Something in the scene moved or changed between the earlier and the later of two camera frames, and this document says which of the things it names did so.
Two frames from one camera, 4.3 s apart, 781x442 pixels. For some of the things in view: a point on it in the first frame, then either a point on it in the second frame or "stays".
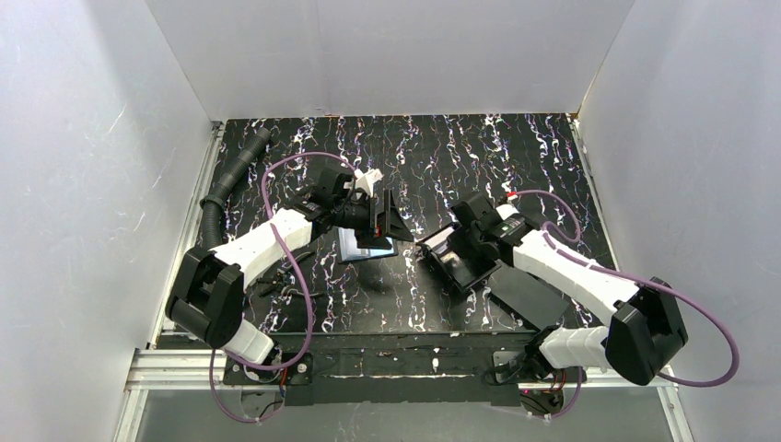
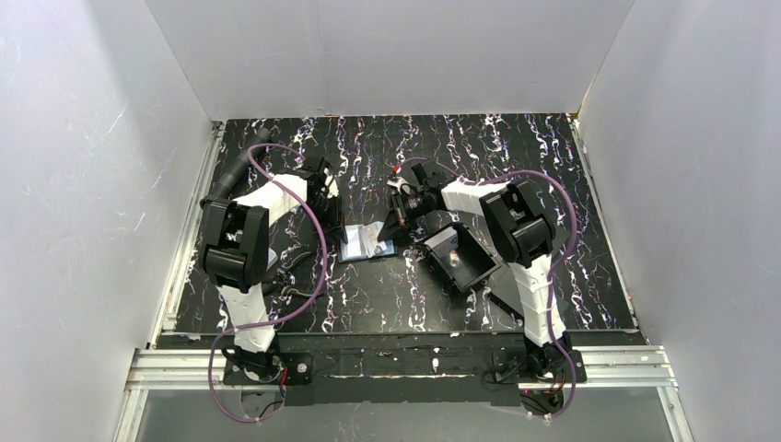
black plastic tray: [465, 267] stays
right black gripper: [458, 256] to [402, 203]
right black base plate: [515, 366] stays
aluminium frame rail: [169, 369] stays
